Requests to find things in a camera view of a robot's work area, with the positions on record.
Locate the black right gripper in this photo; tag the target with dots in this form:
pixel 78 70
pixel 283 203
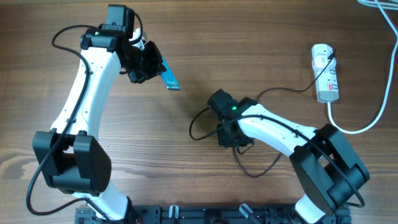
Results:
pixel 224 140

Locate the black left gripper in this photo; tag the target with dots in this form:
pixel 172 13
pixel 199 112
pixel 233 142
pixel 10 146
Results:
pixel 154 68

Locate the smartphone with blue screen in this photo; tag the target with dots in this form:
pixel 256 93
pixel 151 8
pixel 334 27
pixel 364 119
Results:
pixel 168 78

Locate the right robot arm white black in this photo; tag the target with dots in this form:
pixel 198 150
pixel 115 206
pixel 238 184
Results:
pixel 329 170

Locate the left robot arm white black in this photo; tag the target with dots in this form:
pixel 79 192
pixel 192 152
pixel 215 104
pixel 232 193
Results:
pixel 69 154

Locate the white power strip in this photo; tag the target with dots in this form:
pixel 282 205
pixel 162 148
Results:
pixel 324 67

